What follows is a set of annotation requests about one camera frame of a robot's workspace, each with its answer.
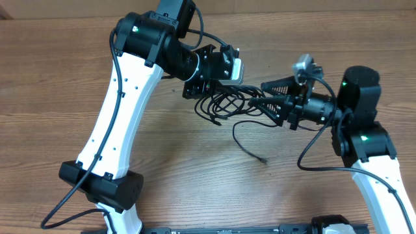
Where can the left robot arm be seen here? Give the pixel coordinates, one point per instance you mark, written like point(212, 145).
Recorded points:
point(143, 47)

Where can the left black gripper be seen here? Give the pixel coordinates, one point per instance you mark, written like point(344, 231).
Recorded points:
point(204, 89)

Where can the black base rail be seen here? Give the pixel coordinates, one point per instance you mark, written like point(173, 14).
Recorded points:
point(281, 229)

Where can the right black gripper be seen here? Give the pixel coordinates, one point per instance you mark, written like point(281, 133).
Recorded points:
point(283, 102)

